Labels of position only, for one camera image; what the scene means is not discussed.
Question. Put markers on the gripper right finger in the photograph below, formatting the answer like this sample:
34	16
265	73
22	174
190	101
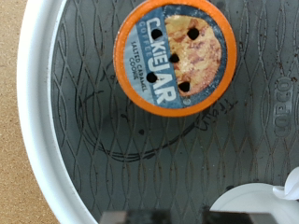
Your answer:
239	218

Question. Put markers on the white mug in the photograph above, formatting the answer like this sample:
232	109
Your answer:
249	202

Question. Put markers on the orange rimmed coffee pod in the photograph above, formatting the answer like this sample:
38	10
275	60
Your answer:
174	56

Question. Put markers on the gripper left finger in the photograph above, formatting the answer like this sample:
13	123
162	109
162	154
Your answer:
137	217

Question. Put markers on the white two-tier turntable rack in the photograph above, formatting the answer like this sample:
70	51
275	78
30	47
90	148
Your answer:
93	149

